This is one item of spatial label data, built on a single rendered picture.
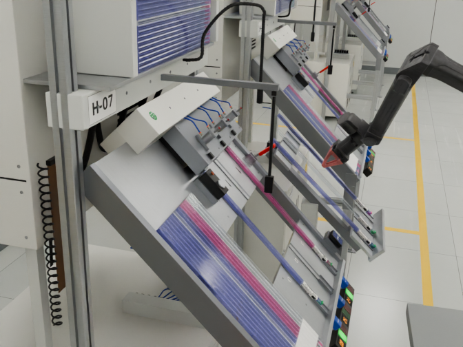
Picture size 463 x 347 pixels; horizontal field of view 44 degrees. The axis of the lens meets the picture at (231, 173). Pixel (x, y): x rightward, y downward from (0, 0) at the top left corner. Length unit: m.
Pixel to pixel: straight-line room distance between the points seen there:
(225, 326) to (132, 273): 0.79
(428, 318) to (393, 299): 1.21
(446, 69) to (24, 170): 1.09
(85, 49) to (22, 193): 0.34
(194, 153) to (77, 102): 0.43
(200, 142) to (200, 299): 0.45
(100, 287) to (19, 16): 0.99
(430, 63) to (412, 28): 7.50
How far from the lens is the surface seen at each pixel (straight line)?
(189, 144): 1.47
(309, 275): 1.69
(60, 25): 1.13
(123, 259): 2.09
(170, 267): 1.24
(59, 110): 1.17
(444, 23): 9.15
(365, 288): 3.20
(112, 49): 1.25
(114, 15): 1.24
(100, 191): 1.23
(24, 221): 1.37
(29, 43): 1.28
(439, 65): 1.65
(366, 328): 2.90
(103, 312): 1.83
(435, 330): 1.90
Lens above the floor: 1.64
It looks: 21 degrees down
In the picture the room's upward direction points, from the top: 2 degrees clockwise
